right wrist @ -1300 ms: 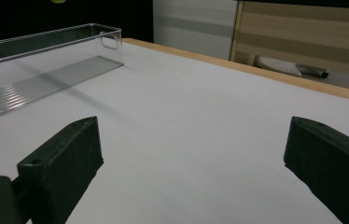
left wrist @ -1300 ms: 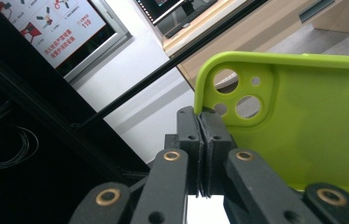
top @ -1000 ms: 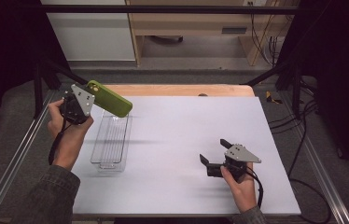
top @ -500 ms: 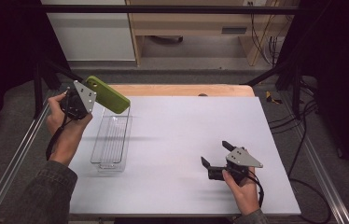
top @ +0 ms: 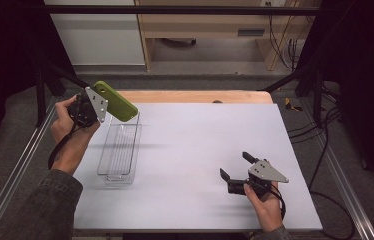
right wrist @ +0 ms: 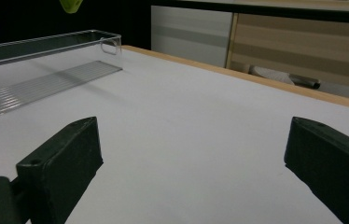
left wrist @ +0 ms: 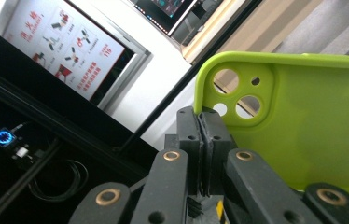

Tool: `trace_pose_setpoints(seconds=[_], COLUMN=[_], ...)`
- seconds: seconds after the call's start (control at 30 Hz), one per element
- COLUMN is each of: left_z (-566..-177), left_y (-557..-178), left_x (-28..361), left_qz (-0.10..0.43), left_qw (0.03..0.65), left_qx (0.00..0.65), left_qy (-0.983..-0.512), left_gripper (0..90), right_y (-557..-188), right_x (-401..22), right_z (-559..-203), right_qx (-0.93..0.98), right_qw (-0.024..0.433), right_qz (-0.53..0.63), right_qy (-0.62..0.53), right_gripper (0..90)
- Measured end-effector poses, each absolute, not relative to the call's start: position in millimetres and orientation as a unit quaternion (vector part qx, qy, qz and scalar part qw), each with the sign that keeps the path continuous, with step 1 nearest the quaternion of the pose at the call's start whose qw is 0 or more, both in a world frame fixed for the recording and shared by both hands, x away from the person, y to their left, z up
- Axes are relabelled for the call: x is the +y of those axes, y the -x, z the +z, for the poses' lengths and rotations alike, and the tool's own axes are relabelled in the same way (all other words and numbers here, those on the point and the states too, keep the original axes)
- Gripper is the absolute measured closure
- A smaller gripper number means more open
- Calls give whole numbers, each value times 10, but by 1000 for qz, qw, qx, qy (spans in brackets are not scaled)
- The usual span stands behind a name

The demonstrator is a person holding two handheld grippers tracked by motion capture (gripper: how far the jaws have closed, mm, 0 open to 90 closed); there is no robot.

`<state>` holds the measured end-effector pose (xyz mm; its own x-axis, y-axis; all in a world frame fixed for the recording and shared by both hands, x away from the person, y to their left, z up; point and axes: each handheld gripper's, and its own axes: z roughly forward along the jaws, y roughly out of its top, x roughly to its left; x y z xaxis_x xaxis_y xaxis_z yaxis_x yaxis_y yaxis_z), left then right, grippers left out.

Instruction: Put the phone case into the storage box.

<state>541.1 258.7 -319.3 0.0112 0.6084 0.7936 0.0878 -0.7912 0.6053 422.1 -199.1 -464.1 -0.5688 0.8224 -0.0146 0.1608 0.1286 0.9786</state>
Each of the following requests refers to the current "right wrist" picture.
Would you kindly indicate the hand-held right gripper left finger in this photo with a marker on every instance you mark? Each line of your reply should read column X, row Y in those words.
column 60, row 168

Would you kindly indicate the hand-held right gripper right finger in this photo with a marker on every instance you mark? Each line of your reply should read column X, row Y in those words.
column 334, row 168

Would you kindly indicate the clear plastic tray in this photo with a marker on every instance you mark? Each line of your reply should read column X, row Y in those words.
column 48, row 84

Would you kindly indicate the green phone case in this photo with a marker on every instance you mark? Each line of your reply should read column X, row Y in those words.
column 71, row 5

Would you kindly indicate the grey metal tube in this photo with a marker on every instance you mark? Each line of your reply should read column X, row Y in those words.
column 303, row 81

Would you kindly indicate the wooden table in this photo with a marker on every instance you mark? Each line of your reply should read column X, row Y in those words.
column 287, row 86

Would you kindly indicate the wooden cabinet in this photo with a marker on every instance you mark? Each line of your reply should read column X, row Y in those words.
column 303, row 40

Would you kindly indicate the black curtain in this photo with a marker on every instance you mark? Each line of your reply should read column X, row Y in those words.
column 23, row 21

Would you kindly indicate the white cabinet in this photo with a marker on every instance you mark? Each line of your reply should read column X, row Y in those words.
column 191, row 37

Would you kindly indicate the black metal frame bar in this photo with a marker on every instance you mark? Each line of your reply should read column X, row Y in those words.
column 287, row 13

